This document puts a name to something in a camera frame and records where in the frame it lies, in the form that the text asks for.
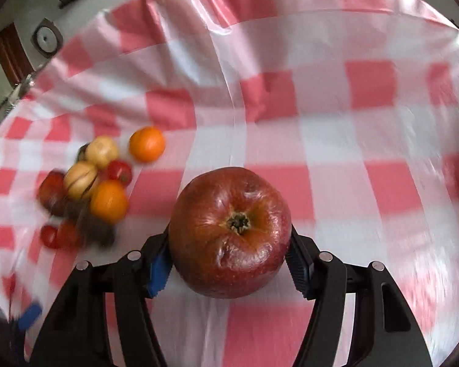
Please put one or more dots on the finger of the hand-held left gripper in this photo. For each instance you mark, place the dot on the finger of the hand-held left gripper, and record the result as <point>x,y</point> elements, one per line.
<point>30,315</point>

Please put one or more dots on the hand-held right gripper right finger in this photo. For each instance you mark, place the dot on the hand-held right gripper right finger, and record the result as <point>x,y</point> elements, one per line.
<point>300,273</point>

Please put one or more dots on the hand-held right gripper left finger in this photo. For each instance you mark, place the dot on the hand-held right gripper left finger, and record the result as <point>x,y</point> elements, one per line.
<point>158,275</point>

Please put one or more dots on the large red apple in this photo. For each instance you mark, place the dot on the large red apple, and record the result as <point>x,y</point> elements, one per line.
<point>229,233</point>

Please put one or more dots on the dark brown fruit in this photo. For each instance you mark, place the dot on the dark brown fruit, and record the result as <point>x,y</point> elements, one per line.
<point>98,230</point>

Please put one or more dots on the red cherry tomato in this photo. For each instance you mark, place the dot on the red cherry tomato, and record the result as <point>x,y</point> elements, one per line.
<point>49,236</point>
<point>67,234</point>

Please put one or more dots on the small dark red apple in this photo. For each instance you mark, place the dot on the small dark red apple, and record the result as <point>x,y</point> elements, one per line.
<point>51,195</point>

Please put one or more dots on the yellow striped fruit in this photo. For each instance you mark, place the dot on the yellow striped fruit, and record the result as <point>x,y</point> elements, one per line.
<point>101,151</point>
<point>80,180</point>

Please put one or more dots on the dark green fruit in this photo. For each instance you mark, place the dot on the dark green fruit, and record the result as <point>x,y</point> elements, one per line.
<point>82,153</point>

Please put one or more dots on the red white checkered tablecloth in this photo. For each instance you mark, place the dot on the red white checkered tablecloth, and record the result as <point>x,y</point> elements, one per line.
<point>290,103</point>

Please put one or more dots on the brown wooden furniture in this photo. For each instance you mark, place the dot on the brown wooden furniture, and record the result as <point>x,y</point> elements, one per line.
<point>11,57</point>

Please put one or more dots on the round grey wall fitting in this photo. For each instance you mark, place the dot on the round grey wall fitting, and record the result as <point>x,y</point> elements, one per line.
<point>46,38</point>

